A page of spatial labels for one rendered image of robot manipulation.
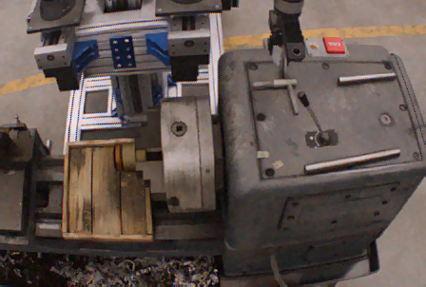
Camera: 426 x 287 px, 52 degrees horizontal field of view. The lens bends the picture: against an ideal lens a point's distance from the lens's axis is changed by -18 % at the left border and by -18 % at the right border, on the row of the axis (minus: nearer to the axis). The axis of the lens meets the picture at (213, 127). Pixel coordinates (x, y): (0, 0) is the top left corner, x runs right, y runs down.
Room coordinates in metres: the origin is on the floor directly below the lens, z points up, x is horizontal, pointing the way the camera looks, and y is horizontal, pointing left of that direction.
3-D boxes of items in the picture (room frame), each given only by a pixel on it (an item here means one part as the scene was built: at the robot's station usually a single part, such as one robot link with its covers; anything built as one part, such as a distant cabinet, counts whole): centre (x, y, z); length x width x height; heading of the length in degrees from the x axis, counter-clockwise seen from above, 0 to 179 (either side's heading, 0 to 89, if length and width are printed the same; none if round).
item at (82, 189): (0.71, 0.34, 0.89); 0.36 x 0.30 x 0.04; 4
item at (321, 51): (0.98, -0.33, 1.23); 0.13 x 0.08 x 0.05; 94
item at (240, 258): (0.78, -0.32, 0.43); 0.60 x 0.48 x 0.86; 94
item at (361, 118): (0.78, -0.32, 1.06); 0.59 x 0.48 x 0.39; 94
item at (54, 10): (1.31, 0.58, 1.21); 0.15 x 0.15 x 0.10
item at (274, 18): (0.90, -0.18, 1.44); 0.09 x 0.08 x 0.12; 4
